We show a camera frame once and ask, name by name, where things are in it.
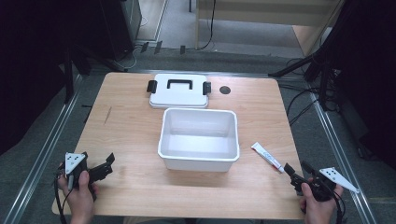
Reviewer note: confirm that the white plastic storage box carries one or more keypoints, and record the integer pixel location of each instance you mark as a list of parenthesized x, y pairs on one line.
[(199, 140)]

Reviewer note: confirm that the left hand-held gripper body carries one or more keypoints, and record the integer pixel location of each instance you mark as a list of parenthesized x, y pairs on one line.
[(74, 161)]

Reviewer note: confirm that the black tripod stand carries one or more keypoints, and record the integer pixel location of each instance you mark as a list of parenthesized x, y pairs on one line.
[(311, 62)]

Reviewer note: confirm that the light wooden furniture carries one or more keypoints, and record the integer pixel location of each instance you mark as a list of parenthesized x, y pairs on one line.
[(264, 15)]

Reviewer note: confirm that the white ointment tube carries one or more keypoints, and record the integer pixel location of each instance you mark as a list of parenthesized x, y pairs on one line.
[(267, 156)]

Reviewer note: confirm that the metal floor rail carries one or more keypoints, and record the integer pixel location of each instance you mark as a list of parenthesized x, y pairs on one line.
[(37, 161), (341, 155)]

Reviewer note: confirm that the person's left hand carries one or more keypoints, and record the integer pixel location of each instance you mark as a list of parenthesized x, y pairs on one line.
[(81, 194)]

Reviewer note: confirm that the black cabinet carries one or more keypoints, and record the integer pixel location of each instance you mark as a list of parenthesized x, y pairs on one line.
[(120, 28)]

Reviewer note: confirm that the person's right hand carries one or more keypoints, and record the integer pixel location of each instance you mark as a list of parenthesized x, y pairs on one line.
[(314, 205)]

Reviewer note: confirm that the round black table grommet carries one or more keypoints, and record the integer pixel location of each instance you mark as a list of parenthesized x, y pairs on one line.
[(224, 90)]

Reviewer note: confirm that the black metal stand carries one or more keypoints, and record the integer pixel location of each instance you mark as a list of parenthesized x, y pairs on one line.
[(68, 77)]

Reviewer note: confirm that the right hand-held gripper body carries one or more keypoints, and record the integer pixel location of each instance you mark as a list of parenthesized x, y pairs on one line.
[(327, 183)]

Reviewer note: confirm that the dark curtain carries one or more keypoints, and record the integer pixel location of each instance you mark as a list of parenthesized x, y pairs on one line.
[(28, 68), (367, 77)]

